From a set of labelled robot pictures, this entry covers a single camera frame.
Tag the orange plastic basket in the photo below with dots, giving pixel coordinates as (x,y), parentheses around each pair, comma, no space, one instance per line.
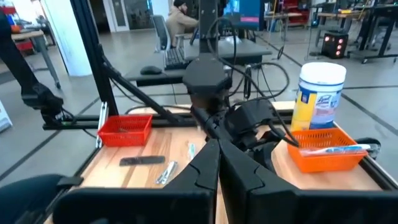
(323,161)

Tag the bagged silver nail clipper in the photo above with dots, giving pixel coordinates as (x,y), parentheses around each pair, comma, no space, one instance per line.
(166,172)

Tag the bagged blue white toothbrush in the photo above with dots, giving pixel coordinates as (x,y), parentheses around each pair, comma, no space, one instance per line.
(335,150)
(191,151)

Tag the grey desk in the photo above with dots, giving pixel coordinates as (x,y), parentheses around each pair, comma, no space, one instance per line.
(245,49)

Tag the black keyboard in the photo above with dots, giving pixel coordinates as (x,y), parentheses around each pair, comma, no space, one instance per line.
(175,59)

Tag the background table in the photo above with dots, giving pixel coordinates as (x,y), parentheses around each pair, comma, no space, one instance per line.
(373,12)
(34,35)

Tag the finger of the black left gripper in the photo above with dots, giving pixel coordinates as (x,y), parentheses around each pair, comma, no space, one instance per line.
(210,124)
(267,152)

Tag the black monitor blue screen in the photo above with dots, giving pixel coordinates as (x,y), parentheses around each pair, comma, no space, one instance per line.
(245,12)

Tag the red plastic basket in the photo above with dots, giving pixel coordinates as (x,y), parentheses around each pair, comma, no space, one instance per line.
(124,130)

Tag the black computer mouse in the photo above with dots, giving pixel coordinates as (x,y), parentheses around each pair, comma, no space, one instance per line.
(150,70)

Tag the black plastic comb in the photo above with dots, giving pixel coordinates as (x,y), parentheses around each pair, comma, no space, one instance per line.
(141,160)

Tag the person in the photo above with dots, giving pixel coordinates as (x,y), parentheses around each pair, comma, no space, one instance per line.
(180,23)

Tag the black lit computer tower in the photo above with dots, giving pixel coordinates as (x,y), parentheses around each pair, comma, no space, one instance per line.
(334,45)

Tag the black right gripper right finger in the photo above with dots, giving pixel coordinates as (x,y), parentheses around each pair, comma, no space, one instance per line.
(255,193)

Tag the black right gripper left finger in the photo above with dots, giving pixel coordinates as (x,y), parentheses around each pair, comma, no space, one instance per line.
(192,193)

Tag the grey office chair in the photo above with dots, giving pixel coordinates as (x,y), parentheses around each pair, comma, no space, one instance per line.
(161,31)

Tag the white pillar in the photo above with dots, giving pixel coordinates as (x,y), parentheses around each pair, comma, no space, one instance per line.
(68,37)

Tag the Lysol wipes canister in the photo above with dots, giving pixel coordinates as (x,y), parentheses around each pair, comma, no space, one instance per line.
(317,99)

